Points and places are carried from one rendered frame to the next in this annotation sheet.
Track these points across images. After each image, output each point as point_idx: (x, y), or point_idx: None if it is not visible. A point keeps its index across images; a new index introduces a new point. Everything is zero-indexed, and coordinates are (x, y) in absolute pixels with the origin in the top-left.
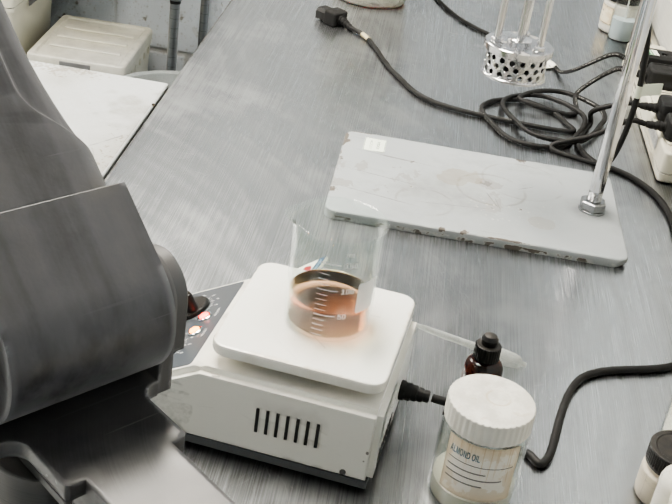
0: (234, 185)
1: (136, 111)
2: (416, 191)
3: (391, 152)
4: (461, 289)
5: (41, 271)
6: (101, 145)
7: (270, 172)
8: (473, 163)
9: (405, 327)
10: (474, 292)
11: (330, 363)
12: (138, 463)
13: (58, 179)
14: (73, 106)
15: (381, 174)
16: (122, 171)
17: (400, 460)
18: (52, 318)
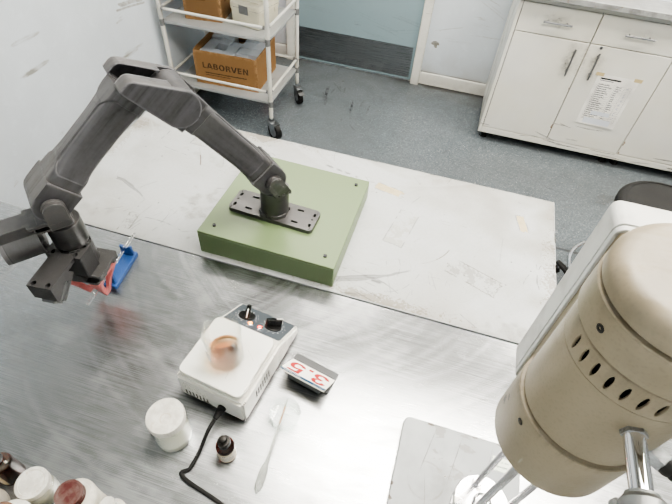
0: (432, 375)
1: (509, 335)
2: (438, 478)
3: (493, 475)
4: (331, 480)
5: (32, 178)
6: (461, 318)
7: (452, 396)
8: None
9: (216, 387)
10: (328, 487)
11: (196, 353)
12: (21, 221)
13: (46, 171)
14: (503, 307)
15: (457, 459)
16: (434, 326)
17: (199, 411)
18: (26, 185)
